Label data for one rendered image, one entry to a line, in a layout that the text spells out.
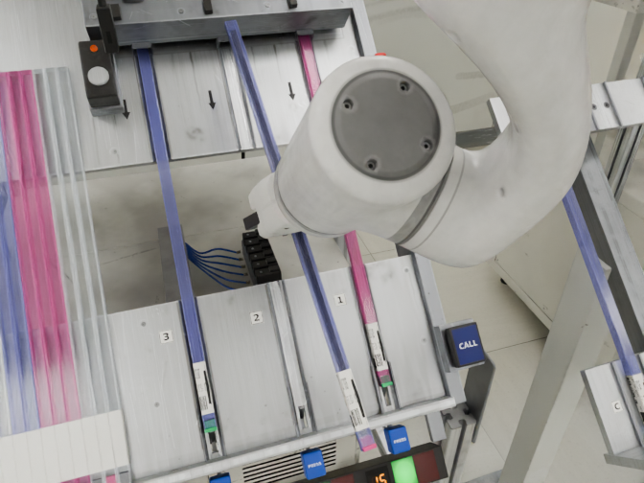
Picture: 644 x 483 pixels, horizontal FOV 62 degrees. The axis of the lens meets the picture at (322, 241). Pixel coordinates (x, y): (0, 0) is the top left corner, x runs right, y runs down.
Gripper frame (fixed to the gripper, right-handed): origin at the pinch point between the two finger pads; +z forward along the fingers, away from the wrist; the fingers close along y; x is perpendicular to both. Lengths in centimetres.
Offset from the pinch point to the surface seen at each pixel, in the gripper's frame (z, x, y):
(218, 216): 67, -12, 3
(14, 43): 13.7, -31.8, 25.5
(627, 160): 50, 2, -92
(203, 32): 10.8, -27.7, 2.5
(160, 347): 10.0, 9.9, 17.8
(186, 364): 9.8, 12.8, 15.5
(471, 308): 118, 34, -76
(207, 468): 6.5, 24.2, 16.1
